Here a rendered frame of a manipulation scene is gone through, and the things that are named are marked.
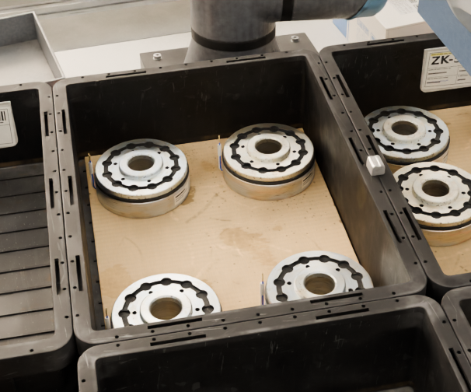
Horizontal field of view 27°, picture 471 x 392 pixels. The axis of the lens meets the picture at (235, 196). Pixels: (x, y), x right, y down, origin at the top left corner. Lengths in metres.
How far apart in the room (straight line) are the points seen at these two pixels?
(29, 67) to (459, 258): 0.73
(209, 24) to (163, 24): 1.77
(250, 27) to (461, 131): 0.31
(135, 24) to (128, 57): 1.51
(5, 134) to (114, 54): 0.49
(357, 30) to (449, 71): 0.38
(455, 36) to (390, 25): 0.60
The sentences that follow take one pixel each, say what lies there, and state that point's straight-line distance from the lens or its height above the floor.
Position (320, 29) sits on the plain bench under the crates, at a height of 0.70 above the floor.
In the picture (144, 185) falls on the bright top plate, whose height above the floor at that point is 0.86.
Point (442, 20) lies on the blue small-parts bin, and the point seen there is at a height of 1.08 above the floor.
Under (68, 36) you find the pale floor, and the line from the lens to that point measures 3.05.
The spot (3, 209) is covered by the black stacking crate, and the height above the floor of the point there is 0.83.
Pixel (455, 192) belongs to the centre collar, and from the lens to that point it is 1.04.
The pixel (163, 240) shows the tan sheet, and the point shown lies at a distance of 1.02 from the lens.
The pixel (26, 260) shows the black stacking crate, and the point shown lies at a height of 0.83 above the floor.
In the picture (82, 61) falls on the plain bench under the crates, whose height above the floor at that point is 0.70.
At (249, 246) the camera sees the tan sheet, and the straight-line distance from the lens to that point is 1.01.
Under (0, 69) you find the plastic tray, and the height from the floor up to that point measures 0.75.
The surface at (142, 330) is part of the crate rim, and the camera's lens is 0.80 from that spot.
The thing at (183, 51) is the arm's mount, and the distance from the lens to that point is 1.49.
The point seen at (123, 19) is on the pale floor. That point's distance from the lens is 3.11.
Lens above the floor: 1.52
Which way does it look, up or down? 40 degrees down
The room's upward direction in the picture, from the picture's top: 2 degrees counter-clockwise
